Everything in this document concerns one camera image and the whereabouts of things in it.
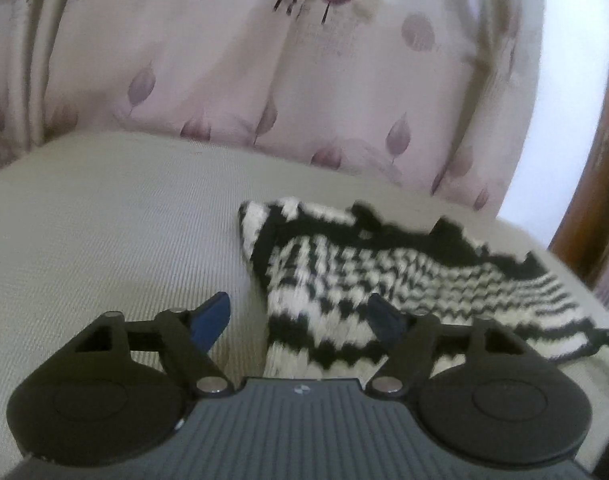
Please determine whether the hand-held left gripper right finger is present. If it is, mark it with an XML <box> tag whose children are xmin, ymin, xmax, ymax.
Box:
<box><xmin>367</xmin><ymin>294</ymin><xmax>524</xmax><ymax>397</ymax></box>

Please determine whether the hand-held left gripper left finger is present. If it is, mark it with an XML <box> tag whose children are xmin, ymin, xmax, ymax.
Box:
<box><xmin>74</xmin><ymin>292</ymin><xmax>232</xmax><ymax>397</ymax></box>

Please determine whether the black and cream knitted garment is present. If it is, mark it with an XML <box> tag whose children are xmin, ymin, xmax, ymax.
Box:
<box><xmin>238</xmin><ymin>199</ymin><xmax>609</xmax><ymax>377</ymax></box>

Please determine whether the beige woven mattress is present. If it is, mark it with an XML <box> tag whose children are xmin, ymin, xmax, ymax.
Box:
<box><xmin>0</xmin><ymin>130</ymin><xmax>609</xmax><ymax>480</ymax></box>

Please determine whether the pink leaf print curtain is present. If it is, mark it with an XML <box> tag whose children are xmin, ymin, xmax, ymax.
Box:
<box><xmin>0</xmin><ymin>0</ymin><xmax>551</xmax><ymax>217</ymax></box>

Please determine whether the brown wooden door frame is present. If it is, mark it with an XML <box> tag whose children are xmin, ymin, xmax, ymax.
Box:
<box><xmin>549</xmin><ymin>55</ymin><xmax>609</xmax><ymax>306</ymax></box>

